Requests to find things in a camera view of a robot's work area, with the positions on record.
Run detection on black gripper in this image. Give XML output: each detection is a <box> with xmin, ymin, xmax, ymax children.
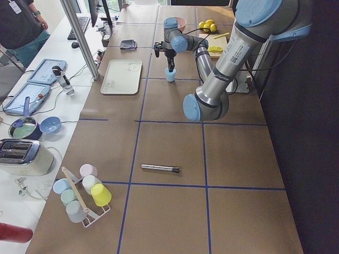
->
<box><xmin>153</xmin><ymin>41</ymin><xmax>176</xmax><ymax>72</ymax></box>

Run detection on steel muddler black tip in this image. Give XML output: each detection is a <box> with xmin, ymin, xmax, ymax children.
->
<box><xmin>140</xmin><ymin>164</ymin><xmax>180</xmax><ymax>174</ymax></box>

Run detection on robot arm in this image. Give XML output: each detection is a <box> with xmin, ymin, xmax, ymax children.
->
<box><xmin>154</xmin><ymin>1</ymin><xmax>313</xmax><ymax>121</ymax></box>

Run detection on light blue plastic cup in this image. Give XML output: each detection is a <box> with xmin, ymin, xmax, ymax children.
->
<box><xmin>165</xmin><ymin>68</ymin><xmax>176</xmax><ymax>83</ymax></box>

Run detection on pink bowl of ice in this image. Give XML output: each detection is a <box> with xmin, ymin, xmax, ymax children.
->
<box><xmin>175</xmin><ymin>17</ymin><xmax>186</xmax><ymax>32</ymax></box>

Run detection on pink cup on rack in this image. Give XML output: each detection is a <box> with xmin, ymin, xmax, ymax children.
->
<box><xmin>79</xmin><ymin>164</ymin><xmax>98</xmax><ymax>178</ymax></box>

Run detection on white cup on rack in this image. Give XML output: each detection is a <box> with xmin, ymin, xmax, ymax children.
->
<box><xmin>82</xmin><ymin>175</ymin><xmax>102</xmax><ymax>195</ymax></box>

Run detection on yellow cup on rack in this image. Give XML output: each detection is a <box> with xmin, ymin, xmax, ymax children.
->
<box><xmin>91</xmin><ymin>183</ymin><xmax>112</xmax><ymax>207</ymax></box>

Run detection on blue cup on rack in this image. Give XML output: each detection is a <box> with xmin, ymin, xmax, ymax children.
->
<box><xmin>52</xmin><ymin>178</ymin><xmax>71</xmax><ymax>195</ymax></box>

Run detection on green cup on rack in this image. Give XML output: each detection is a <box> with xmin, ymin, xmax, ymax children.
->
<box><xmin>60</xmin><ymin>189</ymin><xmax>77</xmax><ymax>207</ymax></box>

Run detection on white cup rack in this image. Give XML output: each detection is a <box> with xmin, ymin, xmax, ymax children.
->
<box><xmin>61</xmin><ymin>166</ymin><xmax>111</xmax><ymax>228</ymax></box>

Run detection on grey cup on rack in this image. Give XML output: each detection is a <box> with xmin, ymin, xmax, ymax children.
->
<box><xmin>66</xmin><ymin>200</ymin><xmax>86</xmax><ymax>223</ymax></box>

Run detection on lemon slices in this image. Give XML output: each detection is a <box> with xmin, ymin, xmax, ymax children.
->
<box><xmin>208</xmin><ymin>46</ymin><xmax>223</xmax><ymax>52</ymax></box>

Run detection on grey folded cloth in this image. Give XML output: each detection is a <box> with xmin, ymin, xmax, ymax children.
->
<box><xmin>120</xmin><ymin>39</ymin><xmax>137</xmax><ymax>50</ymax></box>

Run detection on cream bear tray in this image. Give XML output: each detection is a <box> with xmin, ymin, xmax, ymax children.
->
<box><xmin>100</xmin><ymin>60</ymin><xmax>142</xmax><ymax>95</ymax></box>

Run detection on wooden cutting board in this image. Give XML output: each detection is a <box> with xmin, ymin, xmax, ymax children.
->
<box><xmin>199</xmin><ymin>34</ymin><xmax>227</xmax><ymax>58</ymax></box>

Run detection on yellow plastic knife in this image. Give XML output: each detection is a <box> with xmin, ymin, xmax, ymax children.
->
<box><xmin>213</xmin><ymin>32</ymin><xmax>230</xmax><ymax>39</ymax></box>

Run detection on black monitor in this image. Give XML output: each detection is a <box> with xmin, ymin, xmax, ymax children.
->
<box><xmin>88</xmin><ymin>0</ymin><xmax>113</xmax><ymax>35</ymax></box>

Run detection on black keyboard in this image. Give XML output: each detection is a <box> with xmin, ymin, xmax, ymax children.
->
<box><xmin>67</xmin><ymin>16</ymin><xmax>91</xmax><ymax>41</ymax></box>

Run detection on black computer mouse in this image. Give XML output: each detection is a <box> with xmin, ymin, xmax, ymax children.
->
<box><xmin>71</xmin><ymin>42</ymin><xmax>79</xmax><ymax>49</ymax></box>

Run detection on clear water bottle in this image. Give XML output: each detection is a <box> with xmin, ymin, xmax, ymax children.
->
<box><xmin>52</xmin><ymin>66</ymin><xmax>74</xmax><ymax>95</ymax></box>

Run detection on blue teach pendant far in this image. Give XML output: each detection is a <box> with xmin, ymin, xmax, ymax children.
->
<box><xmin>27</xmin><ymin>59</ymin><xmax>67</xmax><ymax>85</ymax></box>

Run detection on blue teach pendant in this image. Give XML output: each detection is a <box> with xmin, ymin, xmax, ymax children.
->
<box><xmin>27</xmin><ymin>59</ymin><xmax>67</xmax><ymax>85</ymax></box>
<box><xmin>4</xmin><ymin>83</ymin><xmax>51</xmax><ymax>115</ymax></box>

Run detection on blue bowl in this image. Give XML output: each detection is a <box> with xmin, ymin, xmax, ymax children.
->
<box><xmin>40</xmin><ymin>116</ymin><xmax>61</xmax><ymax>134</ymax></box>

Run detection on blue teach pendant near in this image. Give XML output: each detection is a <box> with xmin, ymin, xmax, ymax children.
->
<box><xmin>4</xmin><ymin>83</ymin><xmax>51</xmax><ymax>115</ymax></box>

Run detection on person in dark shirt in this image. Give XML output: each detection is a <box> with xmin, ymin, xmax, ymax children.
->
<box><xmin>1</xmin><ymin>0</ymin><xmax>50</xmax><ymax>68</ymax></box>

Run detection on blue saucepan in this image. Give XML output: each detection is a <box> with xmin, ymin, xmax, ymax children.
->
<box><xmin>8</xmin><ymin>96</ymin><xmax>42</xmax><ymax>140</ymax></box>

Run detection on red bottle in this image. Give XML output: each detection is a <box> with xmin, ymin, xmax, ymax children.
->
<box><xmin>1</xmin><ymin>223</ymin><xmax>33</xmax><ymax>243</ymax></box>

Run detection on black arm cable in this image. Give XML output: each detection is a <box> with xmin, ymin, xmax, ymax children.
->
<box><xmin>182</xmin><ymin>26</ymin><xmax>212</xmax><ymax>37</ymax></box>

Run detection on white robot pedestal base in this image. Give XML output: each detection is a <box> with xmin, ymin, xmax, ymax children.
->
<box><xmin>226</xmin><ymin>71</ymin><xmax>249</xmax><ymax>94</ymax></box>

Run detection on aluminium frame post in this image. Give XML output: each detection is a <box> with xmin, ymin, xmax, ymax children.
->
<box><xmin>60</xmin><ymin>0</ymin><xmax>100</xmax><ymax>80</ymax></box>

